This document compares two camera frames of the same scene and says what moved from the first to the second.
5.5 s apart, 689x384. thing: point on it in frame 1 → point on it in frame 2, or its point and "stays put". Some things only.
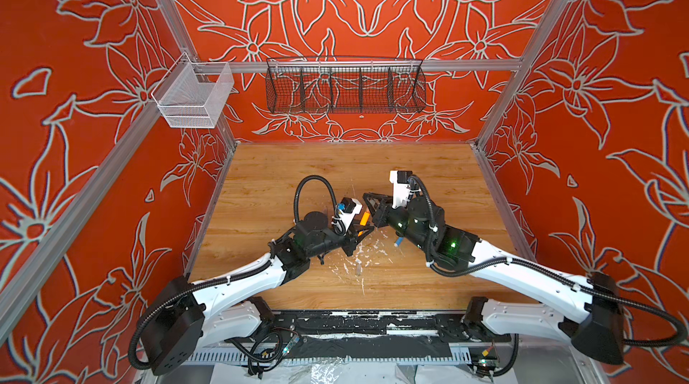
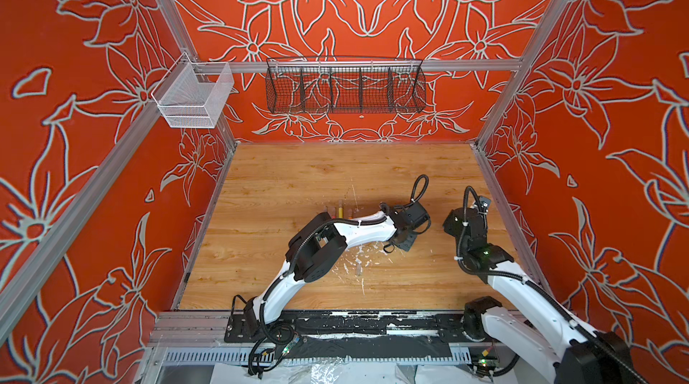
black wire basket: [345, 84] stays put
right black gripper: [388, 212] → [455, 222]
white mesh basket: [193, 94] stays put
